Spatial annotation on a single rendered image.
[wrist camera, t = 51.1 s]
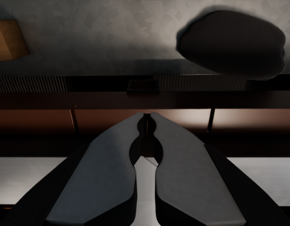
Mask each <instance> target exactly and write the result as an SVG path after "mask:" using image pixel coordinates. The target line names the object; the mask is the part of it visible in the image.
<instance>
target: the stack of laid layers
mask: <svg viewBox="0 0 290 226"><path fill-rule="evenodd" d="M98 136H99V135H80V134H79V133H77V134H76V135H0V156H44V157H68V156H69V155H70V154H72V153H73V152H74V151H75V150H76V149H78V148H79V147H80V146H81V145H82V144H89V143H91V142H92V141H93V140H94V139H95V138H96V137H98ZM195 136H196V137H197V138H199V139H200V140H201V141H202V142H203V143H204V144H211V145H212V146H214V147H215V148H216V149H217V150H218V151H219V152H221V153H222V154H223V155H224V156H225V157H290V135H210V134H209V133H207V134H206V135H195ZM140 155H141V156H144V157H153V138H152V137H151V135H144V137H143V138H142V139H141V141H140Z"/></svg>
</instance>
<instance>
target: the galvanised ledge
mask: <svg viewBox="0 0 290 226"><path fill-rule="evenodd" d="M218 10H229V11H235V12H240V13H244V14H247V15H251V16H254V17H257V18H260V19H262V20H265V21H267V22H270V23H272V24H274V25H275V26H277V27H279V28H280V29H281V30H282V31H283V32H284V34H285V36H286V43H285V45H284V50H285V56H284V62H285V69H284V71H283V72H282V73H281V74H290V0H0V20H12V19H15V20H17V22H18V25H19V27H20V30H21V33H22V36H23V38H24V41H25V43H26V46H27V49H28V51H29V55H27V56H24V57H21V58H18V59H15V60H12V61H0V77H20V76H123V75H222V74H219V73H216V72H213V71H210V70H208V69H206V68H203V67H201V66H199V65H197V64H195V63H193V62H191V61H189V60H187V59H186V58H184V57H182V55H181V54H180V52H179V48H180V41H181V38H182V36H183V35H184V34H186V33H187V32H188V30H189V28H190V26H191V25H192V24H193V23H194V22H196V21H200V20H203V19H204V18H205V17H206V16H207V15H208V14H210V13H212V12H215V11H218Z"/></svg>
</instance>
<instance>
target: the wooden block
mask: <svg viewBox="0 0 290 226"><path fill-rule="evenodd" d="M27 55H29V51H28V49H27V46H26V43H25V41H24V38H23V36H22V33H21V30H20V27H19V25H18V22H17V20H15V19H12V20H0V61H12V60H15V59H18V58H21V57H24V56H27Z"/></svg>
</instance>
